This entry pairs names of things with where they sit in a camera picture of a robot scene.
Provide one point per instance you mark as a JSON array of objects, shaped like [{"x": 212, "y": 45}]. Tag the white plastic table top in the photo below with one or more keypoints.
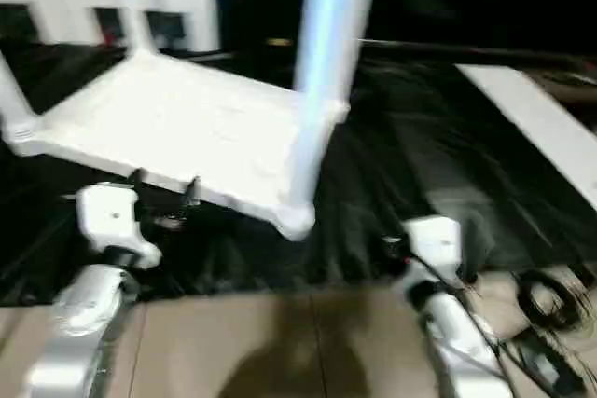
[{"x": 187, "y": 128}]

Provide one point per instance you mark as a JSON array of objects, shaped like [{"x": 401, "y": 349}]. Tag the white plastic table leg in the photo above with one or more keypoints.
[
  {"x": 14, "y": 104},
  {"x": 326, "y": 62},
  {"x": 133, "y": 6}
]

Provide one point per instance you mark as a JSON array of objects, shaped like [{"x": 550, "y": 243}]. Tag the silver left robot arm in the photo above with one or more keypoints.
[{"x": 79, "y": 333}]

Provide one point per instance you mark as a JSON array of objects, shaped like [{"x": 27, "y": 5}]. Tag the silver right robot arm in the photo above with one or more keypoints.
[{"x": 457, "y": 342}]

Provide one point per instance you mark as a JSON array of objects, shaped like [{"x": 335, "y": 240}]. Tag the black work mat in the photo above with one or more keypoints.
[{"x": 410, "y": 174}]

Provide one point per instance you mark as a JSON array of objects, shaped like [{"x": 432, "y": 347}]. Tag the small tan tag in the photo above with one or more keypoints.
[{"x": 278, "y": 42}]

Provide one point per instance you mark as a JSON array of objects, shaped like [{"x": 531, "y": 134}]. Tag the white flat board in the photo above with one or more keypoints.
[{"x": 532, "y": 123}]

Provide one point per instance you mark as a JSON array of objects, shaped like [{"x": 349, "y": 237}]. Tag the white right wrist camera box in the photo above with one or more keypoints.
[{"x": 434, "y": 244}]

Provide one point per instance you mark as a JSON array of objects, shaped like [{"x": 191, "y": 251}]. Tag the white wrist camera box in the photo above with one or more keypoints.
[
  {"x": 434, "y": 244},
  {"x": 112, "y": 216}
]

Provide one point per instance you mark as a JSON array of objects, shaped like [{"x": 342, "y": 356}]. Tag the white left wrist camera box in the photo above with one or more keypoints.
[{"x": 112, "y": 216}]

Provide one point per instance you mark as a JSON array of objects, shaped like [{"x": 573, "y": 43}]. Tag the black rail bar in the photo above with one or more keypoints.
[{"x": 466, "y": 51}]

